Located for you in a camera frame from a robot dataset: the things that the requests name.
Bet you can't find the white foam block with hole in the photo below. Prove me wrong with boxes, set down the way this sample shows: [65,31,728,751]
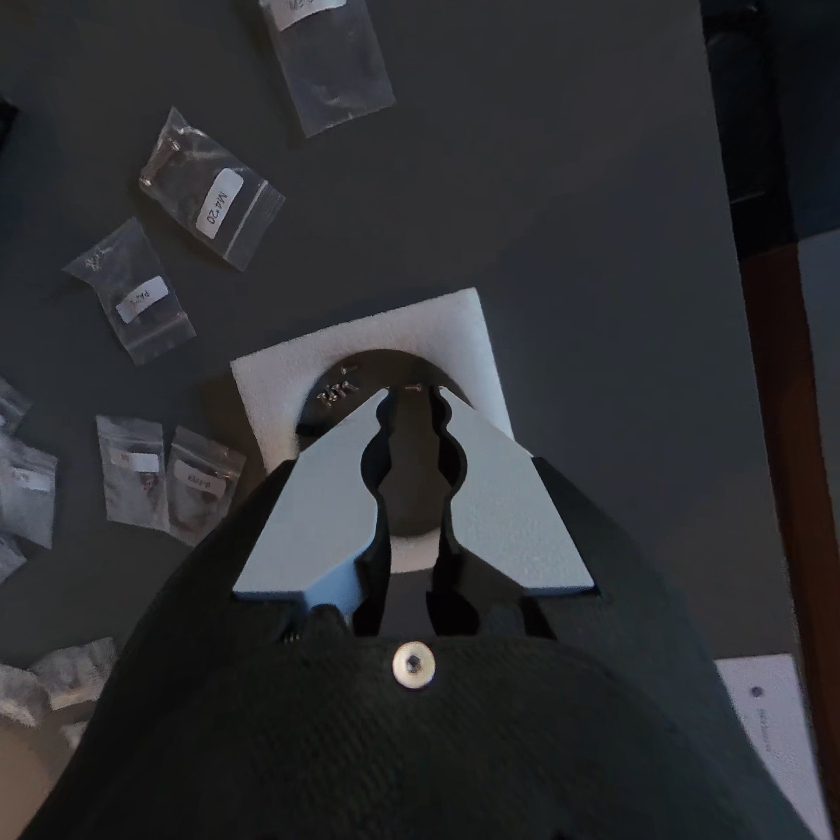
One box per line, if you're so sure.
[230,287,516,573]

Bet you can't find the white printed paper sheet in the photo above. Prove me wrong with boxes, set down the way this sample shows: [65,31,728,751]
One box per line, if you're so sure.
[714,652,836,840]

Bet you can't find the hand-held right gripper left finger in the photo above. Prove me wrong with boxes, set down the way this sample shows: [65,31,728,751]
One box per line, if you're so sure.
[231,387,399,621]

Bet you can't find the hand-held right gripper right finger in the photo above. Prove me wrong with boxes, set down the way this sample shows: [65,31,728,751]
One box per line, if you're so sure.
[430,386,596,601]

